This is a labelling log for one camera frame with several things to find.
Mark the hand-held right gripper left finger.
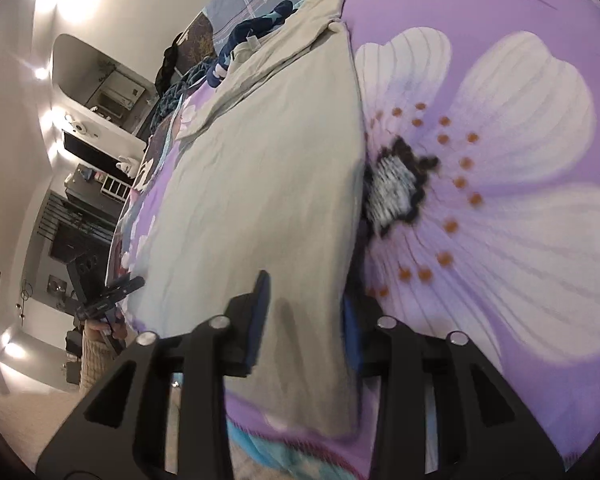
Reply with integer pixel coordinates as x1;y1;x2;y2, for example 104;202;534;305
35;270;272;480

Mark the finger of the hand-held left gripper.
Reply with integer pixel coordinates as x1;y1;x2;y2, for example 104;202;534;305
105;310;127;356
111;275;147;297

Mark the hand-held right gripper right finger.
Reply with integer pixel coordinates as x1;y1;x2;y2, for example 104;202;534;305
342;290;566;480

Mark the beige long-sleeve shirt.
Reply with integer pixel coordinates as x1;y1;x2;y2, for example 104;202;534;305
125;0;368;438

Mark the person's left forearm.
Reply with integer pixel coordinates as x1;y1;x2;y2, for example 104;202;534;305
79;335;118;397

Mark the person's left hand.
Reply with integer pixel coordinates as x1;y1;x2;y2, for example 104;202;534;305
82;320;128;345

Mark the dark cabinet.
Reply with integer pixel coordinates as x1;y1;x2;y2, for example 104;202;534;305
35;192;116;311

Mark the white rack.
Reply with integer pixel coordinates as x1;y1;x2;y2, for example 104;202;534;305
100;172;131;201

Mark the teal fuzzy blanket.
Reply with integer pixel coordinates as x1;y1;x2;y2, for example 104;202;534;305
150;57;216;136

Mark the black garment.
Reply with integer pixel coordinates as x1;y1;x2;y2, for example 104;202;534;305
155;30;188;96

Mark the dark branch-print pillow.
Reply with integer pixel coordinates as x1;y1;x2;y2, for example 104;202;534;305
180;12;215;66

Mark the navy star-print garment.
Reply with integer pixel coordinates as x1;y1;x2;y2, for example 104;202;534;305
207;0;296;88

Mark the purple floral blanket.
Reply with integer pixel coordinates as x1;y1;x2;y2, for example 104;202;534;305
112;0;600;480

